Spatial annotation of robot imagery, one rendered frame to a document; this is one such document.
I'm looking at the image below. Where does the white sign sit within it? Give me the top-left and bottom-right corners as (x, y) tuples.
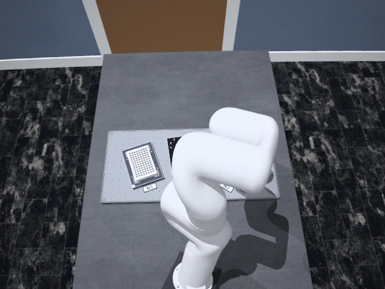
(220, 184), (234, 193)
(143, 183), (157, 192)

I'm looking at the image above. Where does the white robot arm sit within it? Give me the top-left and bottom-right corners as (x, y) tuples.
(161, 107), (279, 289)

